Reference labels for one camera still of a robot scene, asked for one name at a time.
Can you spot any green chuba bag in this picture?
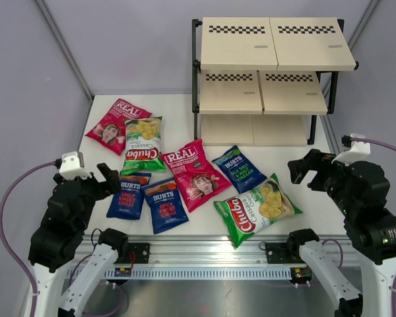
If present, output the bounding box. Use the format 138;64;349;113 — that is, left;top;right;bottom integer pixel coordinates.
121;116;166;176
213;173;303;248

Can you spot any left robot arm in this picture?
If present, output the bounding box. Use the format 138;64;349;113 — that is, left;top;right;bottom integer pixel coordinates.
28;163;129;316

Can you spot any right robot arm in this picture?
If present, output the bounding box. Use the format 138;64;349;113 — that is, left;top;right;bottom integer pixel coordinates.
286;149;396;316

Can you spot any pink Real chips bag far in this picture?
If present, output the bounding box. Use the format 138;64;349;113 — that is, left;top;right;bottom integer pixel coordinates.
86;98;152;155

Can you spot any pink real chips bag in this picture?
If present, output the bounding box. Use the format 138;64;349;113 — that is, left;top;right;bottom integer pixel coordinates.
160;138;232;212
86;98;152;155

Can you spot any pink Real chips bag centre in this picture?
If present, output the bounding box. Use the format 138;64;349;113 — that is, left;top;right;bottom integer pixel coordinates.
160;138;232;212

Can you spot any beige three-tier shelf rack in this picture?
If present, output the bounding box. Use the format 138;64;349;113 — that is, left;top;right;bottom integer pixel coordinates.
191;17;358;147

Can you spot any blue Burts chilli bag left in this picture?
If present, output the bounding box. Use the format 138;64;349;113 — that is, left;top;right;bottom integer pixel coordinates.
106;172;152;221

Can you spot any blue burts chilli bag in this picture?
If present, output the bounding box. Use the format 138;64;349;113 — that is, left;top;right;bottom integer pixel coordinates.
142;177;189;234
106;172;152;221

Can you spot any blue Burts sea salt bag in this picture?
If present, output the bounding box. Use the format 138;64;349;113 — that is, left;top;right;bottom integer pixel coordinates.
212;145;267;194

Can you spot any blue Burts chilli bag right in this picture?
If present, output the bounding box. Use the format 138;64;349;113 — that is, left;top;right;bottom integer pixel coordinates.
142;177;189;234

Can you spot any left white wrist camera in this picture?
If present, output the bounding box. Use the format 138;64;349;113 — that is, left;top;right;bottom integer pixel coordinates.
59;151;86;180

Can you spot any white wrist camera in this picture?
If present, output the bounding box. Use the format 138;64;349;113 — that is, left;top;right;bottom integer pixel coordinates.
333;133;371;165
59;151;86;180

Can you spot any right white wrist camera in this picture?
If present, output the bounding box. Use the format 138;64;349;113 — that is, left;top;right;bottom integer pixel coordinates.
333;133;371;165

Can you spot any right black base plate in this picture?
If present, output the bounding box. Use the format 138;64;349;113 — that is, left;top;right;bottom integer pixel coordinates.
264;242;293;264

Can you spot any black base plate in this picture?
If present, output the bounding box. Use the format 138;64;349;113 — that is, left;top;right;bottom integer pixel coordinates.
264;242;293;264
115;242;150;265

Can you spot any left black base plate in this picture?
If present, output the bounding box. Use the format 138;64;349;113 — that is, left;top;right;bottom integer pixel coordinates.
115;242;150;265

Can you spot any white slotted cable duct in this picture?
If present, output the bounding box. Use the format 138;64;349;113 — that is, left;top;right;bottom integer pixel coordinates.
104;267;292;281

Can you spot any aluminium mounting rail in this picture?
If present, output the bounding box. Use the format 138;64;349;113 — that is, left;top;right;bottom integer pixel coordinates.
70;235;359;267

